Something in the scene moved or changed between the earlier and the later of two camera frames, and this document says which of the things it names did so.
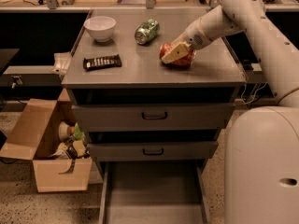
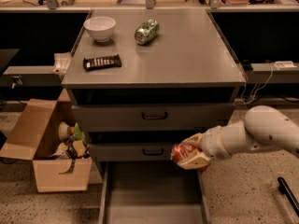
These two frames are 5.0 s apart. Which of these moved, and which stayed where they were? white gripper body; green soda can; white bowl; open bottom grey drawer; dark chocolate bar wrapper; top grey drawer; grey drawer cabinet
Moved: white gripper body
Stayed: grey drawer cabinet; top grey drawer; dark chocolate bar wrapper; open bottom grey drawer; white bowl; green soda can
